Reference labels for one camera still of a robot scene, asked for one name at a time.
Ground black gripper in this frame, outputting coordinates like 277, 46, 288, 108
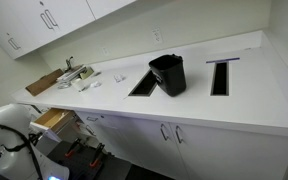
28, 132, 44, 147

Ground wide white drawer wood interior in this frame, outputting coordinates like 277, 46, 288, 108
29, 107, 78, 144

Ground small white drawer with lock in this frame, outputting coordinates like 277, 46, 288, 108
75, 111, 106, 127

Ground wooden cutting board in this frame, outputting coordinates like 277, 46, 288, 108
24, 68, 65, 98

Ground narrow white cabinet door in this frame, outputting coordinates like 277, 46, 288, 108
80, 123, 118, 158

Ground small crumpled white paper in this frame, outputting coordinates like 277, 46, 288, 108
89, 80, 103, 89
113, 73, 127, 83

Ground small metal faucet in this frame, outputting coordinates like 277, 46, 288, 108
64, 55, 75, 72

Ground black robot table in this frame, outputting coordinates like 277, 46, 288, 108
46, 139, 177, 180

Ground white lower cabinet door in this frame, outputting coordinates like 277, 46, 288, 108
97, 114, 190, 180
168, 122, 288, 180

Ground black plastic bin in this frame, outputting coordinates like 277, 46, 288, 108
148, 53, 187, 98

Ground blue tape strip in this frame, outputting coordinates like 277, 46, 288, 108
205, 57, 241, 64

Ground black clamp orange handle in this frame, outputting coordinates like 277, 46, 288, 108
89, 142, 106, 168
64, 138, 83, 159

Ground white wall outlet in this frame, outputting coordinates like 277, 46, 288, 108
101, 46, 111, 57
151, 27, 164, 45

